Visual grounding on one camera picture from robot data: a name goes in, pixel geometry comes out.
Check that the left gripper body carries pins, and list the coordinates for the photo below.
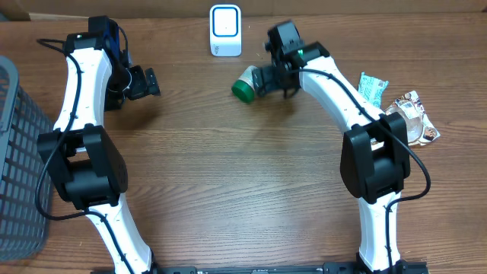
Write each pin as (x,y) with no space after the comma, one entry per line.
(138,86)

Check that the white barcode scanner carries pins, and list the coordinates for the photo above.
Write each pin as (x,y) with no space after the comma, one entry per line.
(225,34)

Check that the white bottle green cap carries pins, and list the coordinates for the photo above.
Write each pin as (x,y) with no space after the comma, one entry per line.
(243,87)

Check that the beige snack bag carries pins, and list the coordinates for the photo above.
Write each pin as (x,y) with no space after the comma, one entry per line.
(420,130)

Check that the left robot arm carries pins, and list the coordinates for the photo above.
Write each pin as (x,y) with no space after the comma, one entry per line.
(79,157)

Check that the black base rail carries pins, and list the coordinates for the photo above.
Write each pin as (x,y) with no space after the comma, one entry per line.
(326,268)

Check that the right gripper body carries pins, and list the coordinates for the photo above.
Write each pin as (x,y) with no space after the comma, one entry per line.
(274,81)

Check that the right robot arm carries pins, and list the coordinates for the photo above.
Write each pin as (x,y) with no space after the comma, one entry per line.
(374,162)

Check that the grey plastic mesh basket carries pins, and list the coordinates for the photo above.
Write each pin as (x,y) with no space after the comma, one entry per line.
(23,229)

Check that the teal wet wipes pack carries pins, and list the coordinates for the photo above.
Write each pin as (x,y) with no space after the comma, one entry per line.
(371,89)

